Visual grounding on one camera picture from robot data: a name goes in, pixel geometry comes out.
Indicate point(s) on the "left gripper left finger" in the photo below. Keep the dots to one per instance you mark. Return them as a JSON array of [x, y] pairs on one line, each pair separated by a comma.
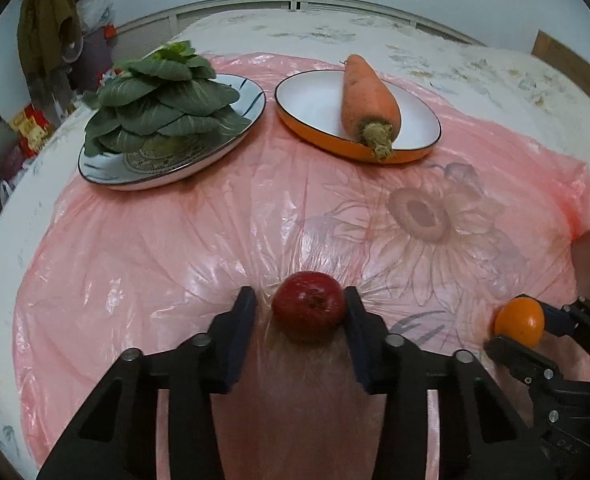
[[113, 433]]

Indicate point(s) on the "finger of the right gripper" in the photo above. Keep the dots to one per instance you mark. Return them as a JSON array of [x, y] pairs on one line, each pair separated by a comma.
[[558, 322], [526, 365]]

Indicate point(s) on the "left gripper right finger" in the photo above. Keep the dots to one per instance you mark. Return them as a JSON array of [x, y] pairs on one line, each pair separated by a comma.
[[481, 436]]

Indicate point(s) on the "orange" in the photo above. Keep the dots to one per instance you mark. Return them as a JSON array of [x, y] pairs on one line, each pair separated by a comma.
[[521, 319]]

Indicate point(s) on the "red apple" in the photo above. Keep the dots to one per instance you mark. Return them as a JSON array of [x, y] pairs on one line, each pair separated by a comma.
[[309, 307]]

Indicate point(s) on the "pink plastic sheet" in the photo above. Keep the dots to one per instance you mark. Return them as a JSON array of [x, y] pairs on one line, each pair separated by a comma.
[[433, 247]]

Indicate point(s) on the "patterned plate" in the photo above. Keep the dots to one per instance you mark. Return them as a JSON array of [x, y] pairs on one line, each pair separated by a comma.
[[174, 159]]

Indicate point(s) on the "carrot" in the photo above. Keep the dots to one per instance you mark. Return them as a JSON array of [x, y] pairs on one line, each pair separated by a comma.
[[370, 113]]

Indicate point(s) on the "red snack boxes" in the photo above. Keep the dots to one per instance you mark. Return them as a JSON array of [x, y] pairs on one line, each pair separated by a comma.
[[33, 129]]

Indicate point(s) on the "orange oval dish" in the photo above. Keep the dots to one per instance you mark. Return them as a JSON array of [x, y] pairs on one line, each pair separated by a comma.
[[309, 103]]

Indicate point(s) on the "pile of green leaves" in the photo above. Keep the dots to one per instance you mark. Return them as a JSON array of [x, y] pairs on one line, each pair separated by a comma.
[[170, 92]]

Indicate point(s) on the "purple bin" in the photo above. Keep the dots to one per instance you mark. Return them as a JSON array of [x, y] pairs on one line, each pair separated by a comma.
[[95, 60]]

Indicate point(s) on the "olive jacket on rack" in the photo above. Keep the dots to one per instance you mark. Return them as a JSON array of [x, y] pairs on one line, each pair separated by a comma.
[[45, 29]]

